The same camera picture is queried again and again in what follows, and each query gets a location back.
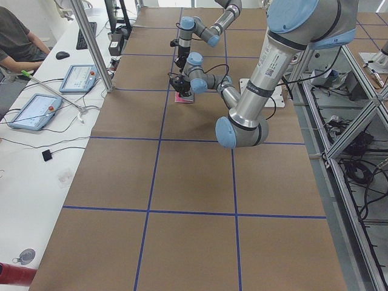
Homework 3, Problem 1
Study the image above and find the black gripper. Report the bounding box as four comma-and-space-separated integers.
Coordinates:
169, 75, 192, 98
174, 45, 190, 69

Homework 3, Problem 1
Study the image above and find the pink towel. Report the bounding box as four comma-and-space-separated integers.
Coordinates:
174, 92, 195, 104

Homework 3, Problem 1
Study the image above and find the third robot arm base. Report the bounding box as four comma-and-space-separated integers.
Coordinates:
359, 42, 387, 75

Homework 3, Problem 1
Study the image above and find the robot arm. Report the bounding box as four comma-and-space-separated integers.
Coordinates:
170, 0, 242, 72
170, 1, 358, 149

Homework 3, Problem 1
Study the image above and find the black box with label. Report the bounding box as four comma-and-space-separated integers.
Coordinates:
109, 33, 124, 56

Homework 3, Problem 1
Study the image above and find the far teach pendant tablet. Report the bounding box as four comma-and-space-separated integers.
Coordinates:
59, 65, 98, 94

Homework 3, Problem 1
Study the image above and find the teach pendant tablet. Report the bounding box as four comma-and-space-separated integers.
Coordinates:
59, 65, 98, 94
9, 93, 62, 131

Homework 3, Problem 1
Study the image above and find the black keyboard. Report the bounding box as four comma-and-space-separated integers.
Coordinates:
76, 21, 98, 50

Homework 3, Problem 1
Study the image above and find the black computer mouse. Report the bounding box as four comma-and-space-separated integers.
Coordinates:
55, 51, 70, 60

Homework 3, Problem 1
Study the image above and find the near teach pendant tablet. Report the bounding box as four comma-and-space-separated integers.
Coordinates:
9, 93, 62, 131

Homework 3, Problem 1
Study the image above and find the small black square pad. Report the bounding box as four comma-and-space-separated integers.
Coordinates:
42, 149, 53, 162

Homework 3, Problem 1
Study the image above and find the seated person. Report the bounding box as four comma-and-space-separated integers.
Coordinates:
1, 7, 50, 73

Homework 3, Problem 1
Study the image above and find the round metal disc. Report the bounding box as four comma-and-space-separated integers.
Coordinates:
12, 248, 36, 266

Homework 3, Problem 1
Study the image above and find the red cylinder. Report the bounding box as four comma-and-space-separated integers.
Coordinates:
0, 263, 37, 287

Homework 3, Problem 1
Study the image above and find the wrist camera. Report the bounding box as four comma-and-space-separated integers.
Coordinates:
170, 39, 179, 47

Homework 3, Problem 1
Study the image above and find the aluminium frame post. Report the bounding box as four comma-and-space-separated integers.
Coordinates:
70, 0, 113, 93

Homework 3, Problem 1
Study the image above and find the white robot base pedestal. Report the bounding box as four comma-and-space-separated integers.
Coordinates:
239, 78, 285, 108

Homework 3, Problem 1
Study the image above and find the metal rod green handle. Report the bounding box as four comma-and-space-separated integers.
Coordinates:
21, 70, 84, 112

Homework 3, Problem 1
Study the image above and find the aluminium frame rail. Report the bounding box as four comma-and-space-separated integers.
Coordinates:
287, 47, 387, 290

